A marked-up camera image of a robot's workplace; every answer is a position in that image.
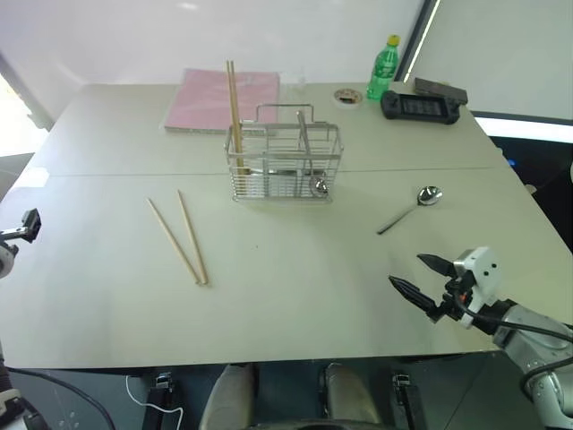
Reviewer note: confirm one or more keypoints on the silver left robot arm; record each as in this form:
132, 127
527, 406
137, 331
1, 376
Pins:
9, 403

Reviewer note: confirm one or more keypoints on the wooden chopstick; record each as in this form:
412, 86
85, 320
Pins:
193, 237
174, 244
230, 89
235, 89

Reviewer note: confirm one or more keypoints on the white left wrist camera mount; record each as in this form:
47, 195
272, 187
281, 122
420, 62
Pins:
5, 262

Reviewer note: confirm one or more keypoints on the grey rounded robot leg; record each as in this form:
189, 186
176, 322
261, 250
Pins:
347, 394
228, 394

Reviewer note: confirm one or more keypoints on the white tape roll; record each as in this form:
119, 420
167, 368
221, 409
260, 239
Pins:
348, 99

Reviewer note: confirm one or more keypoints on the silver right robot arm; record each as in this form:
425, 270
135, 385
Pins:
528, 345

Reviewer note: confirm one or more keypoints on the black handheld controller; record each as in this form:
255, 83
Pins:
421, 107

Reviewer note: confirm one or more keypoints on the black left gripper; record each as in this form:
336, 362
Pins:
32, 226

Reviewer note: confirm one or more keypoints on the green plastic bottle yellow cap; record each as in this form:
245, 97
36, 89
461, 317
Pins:
382, 71

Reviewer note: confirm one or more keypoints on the black table leg bracket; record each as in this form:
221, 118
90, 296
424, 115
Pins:
405, 398
156, 398

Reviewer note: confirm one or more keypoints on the steel spoon with round bowl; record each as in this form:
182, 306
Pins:
320, 187
429, 196

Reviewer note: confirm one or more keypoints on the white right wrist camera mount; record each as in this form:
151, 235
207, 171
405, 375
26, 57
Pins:
485, 269

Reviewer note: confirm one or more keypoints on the dark board frame strip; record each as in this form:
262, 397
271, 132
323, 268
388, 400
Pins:
421, 36

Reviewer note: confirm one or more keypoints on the pink notebook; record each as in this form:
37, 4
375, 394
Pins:
210, 103

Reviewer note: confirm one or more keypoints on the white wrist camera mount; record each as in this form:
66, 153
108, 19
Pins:
485, 269
5, 262

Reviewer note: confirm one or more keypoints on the dark rectangular box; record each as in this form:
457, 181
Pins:
441, 88

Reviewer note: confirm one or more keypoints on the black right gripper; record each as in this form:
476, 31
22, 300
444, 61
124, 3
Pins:
456, 291

